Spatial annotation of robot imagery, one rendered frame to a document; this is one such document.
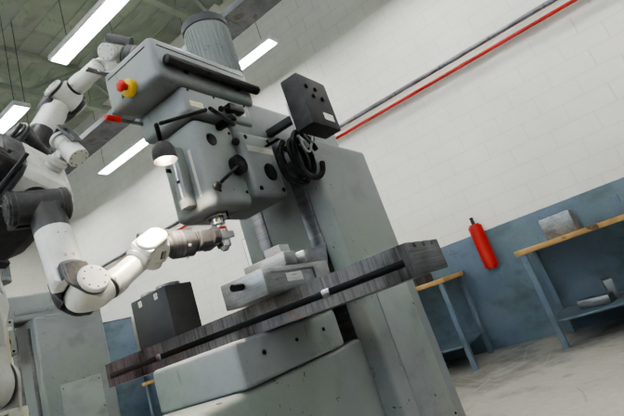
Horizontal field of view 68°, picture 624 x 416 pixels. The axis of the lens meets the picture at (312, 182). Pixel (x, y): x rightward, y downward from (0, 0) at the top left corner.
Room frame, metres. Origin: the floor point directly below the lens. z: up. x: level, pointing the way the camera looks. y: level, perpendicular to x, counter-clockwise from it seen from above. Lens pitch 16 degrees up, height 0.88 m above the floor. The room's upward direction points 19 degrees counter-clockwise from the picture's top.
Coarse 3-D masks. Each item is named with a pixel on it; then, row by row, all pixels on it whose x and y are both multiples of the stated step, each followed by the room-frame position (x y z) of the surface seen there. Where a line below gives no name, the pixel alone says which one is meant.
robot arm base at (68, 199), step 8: (8, 192) 1.08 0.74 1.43; (64, 192) 1.17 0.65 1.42; (8, 200) 1.07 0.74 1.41; (16, 200) 1.08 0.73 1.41; (64, 200) 1.16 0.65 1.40; (8, 208) 1.07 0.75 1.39; (16, 208) 1.08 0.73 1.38; (72, 208) 1.18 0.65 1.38; (8, 216) 1.09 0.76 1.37; (16, 216) 1.09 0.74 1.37; (8, 224) 1.10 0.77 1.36; (16, 224) 1.10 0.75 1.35
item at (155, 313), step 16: (160, 288) 1.63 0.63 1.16; (176, 288) 1.66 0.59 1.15; (144, 304) 1.69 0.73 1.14; (160, 304) 1.64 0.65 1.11; (176, 304) 1.65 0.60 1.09; (192, 304) 1.70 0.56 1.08; (144, 320) 1.70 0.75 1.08; (160, 320) 1.65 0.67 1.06; (176, 320) 1.63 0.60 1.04; (192, 320) 1.69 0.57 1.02; (144, 336) 1.71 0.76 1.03; (160, 336) 1.66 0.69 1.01
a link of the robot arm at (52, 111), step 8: (56, 80) 1.49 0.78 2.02; (48, 88) 1.48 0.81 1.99; (56, 88) 1.47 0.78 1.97; (48, 96) 1.47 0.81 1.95; (40, 104) 1.48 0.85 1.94; (48, 104) 1.47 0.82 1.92; (56, 104) 1.48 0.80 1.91; (64, 104) 1.51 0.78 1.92; (40, 112) 1.45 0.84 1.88; (48, 112) 1.45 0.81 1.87; (56, 112) 1.47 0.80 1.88; (64, 112) 1.51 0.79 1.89; (32, 120) 1.45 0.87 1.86; (40, 120) 1.43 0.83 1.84; (48, 120) 1.44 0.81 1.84; (56, 120) 1.47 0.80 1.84; (64, 120) 1.52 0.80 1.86
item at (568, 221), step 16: (544, 224) 4.46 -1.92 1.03; (560, 224) 4.37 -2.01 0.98; (576, 224) 4.33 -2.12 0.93; (608, 224) 3.95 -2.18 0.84; (560, 240) 4.14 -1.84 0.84; (464, 272) 5.33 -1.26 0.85; (528, 272) 4.34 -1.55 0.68; (544, 272) 4.89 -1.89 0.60; (416, 288) 4.83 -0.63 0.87; (464, 288) 5.30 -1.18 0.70; (608, 288) 4.38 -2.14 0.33; (448, 304) 4.73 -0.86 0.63; (544, 304) 4.34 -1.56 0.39; (560, 304) 4.89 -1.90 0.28; (592, 304) 4.36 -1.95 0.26; (608, 304) 4.26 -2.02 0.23; (480, 320) 5.31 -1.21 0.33; (560, 320) 4.33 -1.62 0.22; (464, 336) 4.73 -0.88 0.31; (560, 336) 4.33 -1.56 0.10; (144, 384) 7.08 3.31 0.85
